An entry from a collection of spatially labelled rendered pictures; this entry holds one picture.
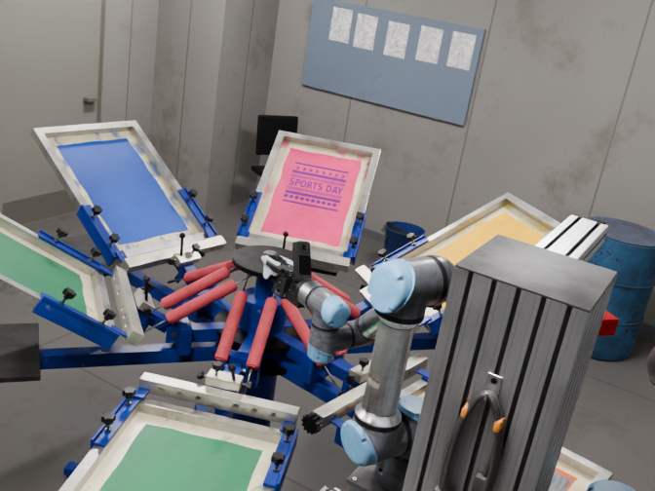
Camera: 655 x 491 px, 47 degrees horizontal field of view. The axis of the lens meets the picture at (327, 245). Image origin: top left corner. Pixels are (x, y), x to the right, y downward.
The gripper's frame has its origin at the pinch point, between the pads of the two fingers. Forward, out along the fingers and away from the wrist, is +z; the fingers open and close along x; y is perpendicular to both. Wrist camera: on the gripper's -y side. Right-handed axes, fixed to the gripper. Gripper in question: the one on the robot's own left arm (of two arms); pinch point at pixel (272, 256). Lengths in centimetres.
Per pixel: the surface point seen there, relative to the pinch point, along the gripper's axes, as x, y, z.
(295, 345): 59, 58, 49
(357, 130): 345, 20, 386
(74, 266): -13, 52, 113
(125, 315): -6, 54, 72
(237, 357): 29, 59, 45
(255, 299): 48, 46, 68
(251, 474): 8, 72, -8
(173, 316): 13, 55, 72
